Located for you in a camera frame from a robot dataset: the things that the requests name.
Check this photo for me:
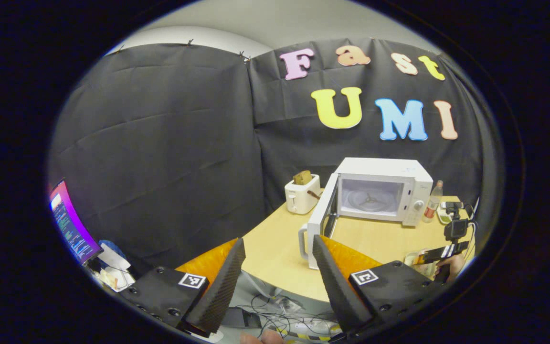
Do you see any clear bottle with red label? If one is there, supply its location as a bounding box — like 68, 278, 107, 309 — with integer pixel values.
422, 180, 444, 224

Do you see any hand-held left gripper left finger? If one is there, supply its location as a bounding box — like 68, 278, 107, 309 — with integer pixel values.
120, 237, 247, 335

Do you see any square cream plate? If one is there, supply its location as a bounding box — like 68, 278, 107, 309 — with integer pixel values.
404, 250, 440, 281

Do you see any divided dish of beans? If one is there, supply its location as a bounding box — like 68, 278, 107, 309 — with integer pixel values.
436, 203, 457, 225

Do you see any tangle of black cables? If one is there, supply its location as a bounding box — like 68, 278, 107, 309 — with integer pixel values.
234, 287, 347, 341

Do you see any blue object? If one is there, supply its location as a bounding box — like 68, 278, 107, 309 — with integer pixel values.
98, 239, 125, 258

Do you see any computer monitor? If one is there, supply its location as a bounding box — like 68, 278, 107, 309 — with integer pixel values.
48, 179, 104, 265

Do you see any white microwave oven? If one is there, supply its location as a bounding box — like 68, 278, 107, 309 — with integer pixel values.
298, 158, 434, 270

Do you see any black backdrop cloth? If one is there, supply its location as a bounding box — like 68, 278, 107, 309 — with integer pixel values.
48, 38, 495, 278

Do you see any white paper pile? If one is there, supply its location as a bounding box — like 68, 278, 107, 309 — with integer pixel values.
96, 243, 136, 293

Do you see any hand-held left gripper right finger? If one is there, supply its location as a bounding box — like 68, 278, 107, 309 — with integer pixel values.
312, 234, 447, 334

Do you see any white toaster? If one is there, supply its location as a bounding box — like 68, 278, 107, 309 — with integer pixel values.
285, 174, 322, 215

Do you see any white power strip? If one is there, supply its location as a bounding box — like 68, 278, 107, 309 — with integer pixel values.
275, 318, 340, 335

